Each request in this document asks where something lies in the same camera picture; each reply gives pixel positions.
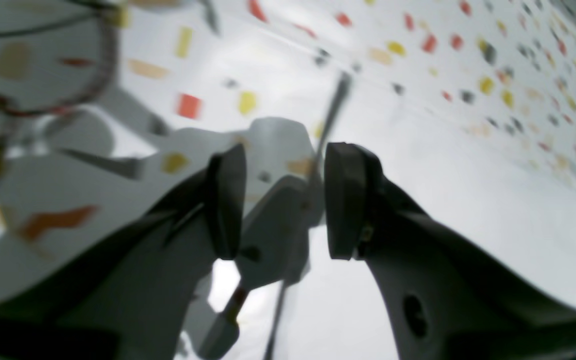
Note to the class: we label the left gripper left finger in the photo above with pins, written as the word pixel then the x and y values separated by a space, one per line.
pixel 126 297

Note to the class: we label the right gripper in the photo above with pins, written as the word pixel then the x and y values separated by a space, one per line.
pixel 75 179

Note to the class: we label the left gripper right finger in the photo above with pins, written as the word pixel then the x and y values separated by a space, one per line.
pixel 445 297

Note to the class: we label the terrazzo patterned tablecloth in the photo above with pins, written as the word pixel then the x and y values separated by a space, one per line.
pixel 469 105

